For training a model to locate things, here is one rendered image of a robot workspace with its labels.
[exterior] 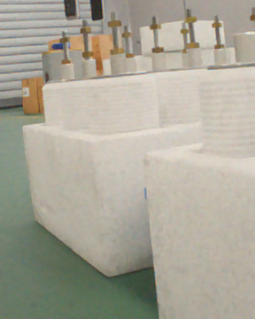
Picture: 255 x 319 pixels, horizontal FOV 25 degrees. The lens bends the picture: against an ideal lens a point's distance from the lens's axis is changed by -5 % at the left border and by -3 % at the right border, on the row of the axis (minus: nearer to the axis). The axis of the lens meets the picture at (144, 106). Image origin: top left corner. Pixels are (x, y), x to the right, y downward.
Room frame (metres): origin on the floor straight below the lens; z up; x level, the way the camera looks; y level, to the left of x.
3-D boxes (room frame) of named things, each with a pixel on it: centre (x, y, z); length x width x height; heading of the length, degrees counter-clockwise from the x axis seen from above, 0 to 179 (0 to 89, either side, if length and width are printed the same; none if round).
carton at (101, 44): (5.21, 0.33, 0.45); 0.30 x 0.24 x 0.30; 43
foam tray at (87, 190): (0.96, -0.03, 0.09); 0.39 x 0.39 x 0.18; 24
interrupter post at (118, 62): (0.81, 0.03, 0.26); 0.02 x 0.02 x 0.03
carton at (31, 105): (5.09, 0.87, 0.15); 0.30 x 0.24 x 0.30; 134
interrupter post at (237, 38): (0.52, -0.10, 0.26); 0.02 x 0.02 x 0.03
